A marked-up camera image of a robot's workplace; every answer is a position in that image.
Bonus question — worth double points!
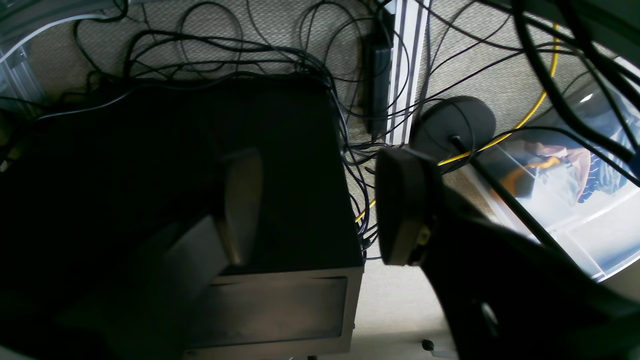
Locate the black round stand base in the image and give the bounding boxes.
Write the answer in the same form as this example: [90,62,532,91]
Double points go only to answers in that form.
[409,96,497,161]

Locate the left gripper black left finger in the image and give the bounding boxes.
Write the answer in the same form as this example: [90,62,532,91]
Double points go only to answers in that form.
[150,148,264,321]

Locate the aluminium frame rail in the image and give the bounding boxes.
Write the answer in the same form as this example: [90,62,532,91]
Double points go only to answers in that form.
[383,0,431,145]

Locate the clear plastic storage bin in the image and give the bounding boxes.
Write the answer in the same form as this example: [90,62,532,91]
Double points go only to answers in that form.
[477,56,640,282]

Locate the yellow cable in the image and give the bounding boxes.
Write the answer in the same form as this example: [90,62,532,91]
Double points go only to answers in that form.
[354,24,560,223]

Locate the black power adapter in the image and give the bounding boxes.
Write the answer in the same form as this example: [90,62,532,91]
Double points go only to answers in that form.
[362,20,393,140]

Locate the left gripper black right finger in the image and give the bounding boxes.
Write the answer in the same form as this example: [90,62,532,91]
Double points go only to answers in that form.
[375,147,639,360]

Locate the black computer case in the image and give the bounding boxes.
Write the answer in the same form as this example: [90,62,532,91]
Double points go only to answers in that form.
[1,73,364,360]

